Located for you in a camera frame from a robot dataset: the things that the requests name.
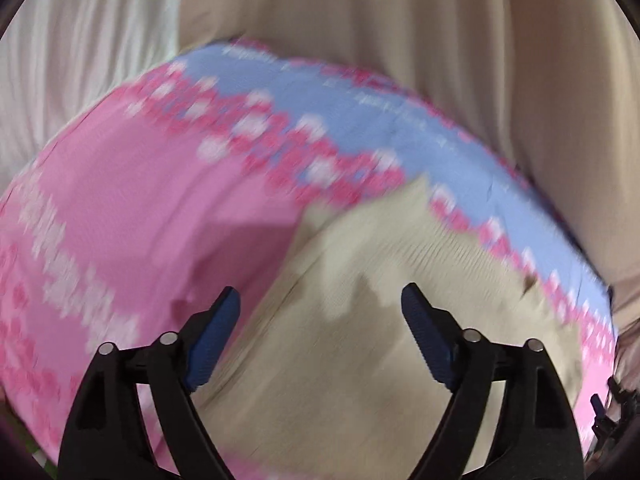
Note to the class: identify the white satin curtain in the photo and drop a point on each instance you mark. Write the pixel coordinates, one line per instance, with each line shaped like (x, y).
(75, 50)

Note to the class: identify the pink and blue floral bedsheet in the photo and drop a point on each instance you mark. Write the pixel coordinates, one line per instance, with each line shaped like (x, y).
(125, 185)

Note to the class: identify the beige knit sweater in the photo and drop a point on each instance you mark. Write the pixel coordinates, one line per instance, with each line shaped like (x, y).
(350, 370)

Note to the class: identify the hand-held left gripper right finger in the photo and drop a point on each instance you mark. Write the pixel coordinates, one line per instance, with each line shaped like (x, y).
(425, 335)

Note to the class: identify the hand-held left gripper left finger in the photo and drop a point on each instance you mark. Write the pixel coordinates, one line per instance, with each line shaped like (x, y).
(216, 337)

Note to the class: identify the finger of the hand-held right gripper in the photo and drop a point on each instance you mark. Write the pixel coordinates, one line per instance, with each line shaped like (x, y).
(599, 407)

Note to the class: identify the beige curtain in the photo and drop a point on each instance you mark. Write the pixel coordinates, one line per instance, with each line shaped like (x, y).
(400, 20)

